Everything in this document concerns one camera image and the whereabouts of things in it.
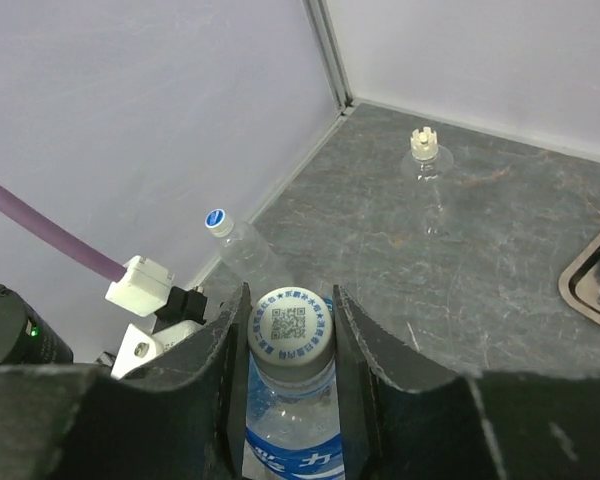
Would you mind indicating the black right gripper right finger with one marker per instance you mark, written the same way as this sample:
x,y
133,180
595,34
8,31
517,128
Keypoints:
x,y
404,416

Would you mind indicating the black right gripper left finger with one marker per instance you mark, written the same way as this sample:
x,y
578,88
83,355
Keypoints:
x,y
179,416

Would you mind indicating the blue label plastic bottle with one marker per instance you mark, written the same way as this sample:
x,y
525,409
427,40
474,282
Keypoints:
x,y
294,430

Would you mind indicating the clear wide plastic bottle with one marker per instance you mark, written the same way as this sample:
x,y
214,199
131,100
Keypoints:
x,y
249,256

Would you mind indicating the small white bottle cap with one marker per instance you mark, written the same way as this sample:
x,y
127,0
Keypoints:
x,y
219,223

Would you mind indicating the clear bottle with notched cap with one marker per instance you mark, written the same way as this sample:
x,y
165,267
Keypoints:
x,y
426,186

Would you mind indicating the cream notched bottle cap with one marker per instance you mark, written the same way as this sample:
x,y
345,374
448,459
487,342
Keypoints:
x,y
424,144

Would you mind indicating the metal serving tray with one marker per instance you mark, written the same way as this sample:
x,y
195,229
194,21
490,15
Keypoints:
x,y
579,283

